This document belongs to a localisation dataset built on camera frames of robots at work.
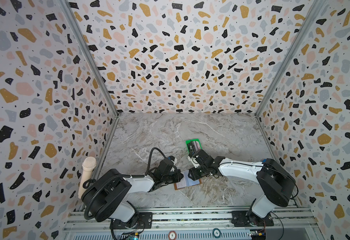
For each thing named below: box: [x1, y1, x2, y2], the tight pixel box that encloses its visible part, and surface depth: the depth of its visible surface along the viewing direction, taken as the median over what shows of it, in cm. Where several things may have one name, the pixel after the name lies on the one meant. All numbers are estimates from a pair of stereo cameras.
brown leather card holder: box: [174, 170, 202, 190], surface depth 87 cm
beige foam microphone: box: [78, 156, 97, 199], surface depth 62 cm
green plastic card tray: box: [185, 138, 203, 157], surface depth 102 cm
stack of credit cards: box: [187, 140, 201, 156], surface depth 101 cm
